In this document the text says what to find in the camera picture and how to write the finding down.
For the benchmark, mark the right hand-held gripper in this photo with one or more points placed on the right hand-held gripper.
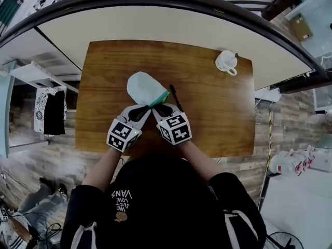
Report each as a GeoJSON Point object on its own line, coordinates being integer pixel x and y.
{"type": "Point", "coordinates": [177, 131]}

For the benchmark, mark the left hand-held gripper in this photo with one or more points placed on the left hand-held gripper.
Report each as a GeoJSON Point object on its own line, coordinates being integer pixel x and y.
{"type": "Point", "coordinates": [122, 136]}

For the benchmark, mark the dark pen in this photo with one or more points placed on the dark pen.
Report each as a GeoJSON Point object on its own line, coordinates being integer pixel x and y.
{"type": "Point", "coordinates": [177, 97]}

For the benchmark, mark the pale green pouch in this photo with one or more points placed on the pale green pouch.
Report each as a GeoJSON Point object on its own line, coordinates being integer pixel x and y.
{"type": "Point", "coordinates": [144, 87]}

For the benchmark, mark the person's left forearm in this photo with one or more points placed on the person's left forearm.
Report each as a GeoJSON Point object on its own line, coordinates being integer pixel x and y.
{"type": "Point", "coordinates": [103, 170]}

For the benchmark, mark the person's right forearm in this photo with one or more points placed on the person's right forearm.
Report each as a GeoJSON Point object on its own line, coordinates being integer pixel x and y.
{"type": "Point", "coordinates": [199, 162]}

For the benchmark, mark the white mug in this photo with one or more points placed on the white mug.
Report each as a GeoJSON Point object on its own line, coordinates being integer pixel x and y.
{"type": "Point", "coordinates": [225, 61]}

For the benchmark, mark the black cloth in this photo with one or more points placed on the black cloth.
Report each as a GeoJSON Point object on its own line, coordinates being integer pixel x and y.
{"type": "Point", "coordinates": [54, 113]}

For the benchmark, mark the dark spoon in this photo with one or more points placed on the dark spoon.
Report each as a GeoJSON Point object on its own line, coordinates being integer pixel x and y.
{"type": "Point", "coordinates": [234, 55]}

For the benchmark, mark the person's black t-shirt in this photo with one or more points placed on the person's black t-shirt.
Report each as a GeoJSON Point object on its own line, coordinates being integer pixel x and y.
{"type": "Point", "coordinates": [166, 204]}

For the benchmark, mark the white patterned cloth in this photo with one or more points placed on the white patterned cloth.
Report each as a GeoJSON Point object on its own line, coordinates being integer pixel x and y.
{"type": "Point", "coordinates": [39, 108]}

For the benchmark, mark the white shelf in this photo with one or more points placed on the white shelf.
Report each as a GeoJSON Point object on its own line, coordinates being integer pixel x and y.
{"type": "Point", "coordinates": [39, 72]}

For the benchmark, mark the pack of water bottles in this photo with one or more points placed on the pack of water bottles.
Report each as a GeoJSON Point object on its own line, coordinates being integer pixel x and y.
{"type": "Point", "coordinates": [282, 163]}

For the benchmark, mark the dark wooden chair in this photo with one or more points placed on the dark wooden chair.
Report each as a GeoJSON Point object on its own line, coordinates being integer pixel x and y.
{"type": "Point", "coordinates": [280, 4]}

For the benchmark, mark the cardboard box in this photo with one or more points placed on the cardboard box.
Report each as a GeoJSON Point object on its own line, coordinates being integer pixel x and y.
{"type": "Point", "coordinates": [301, 27]}

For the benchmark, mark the white box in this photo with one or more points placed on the white box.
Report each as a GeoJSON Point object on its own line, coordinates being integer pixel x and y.
{"type": "Point", "coordinates": [321, 161]}

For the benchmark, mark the black floor fan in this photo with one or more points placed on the black floor fan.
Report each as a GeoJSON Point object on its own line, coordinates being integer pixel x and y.
{"type": "Point", "coordinates": [282, 238]}

